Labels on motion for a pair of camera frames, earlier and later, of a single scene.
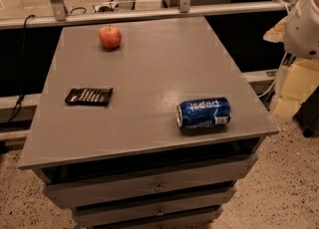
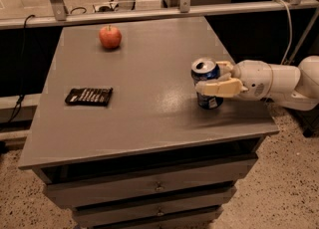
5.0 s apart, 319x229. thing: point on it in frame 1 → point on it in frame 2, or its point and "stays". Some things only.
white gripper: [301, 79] → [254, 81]
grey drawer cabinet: [130, 165] stays
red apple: [110, 36] stays
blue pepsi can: [192, 114] → [206, 69]
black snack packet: [95, 97] stays
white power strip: [112, 7] stays
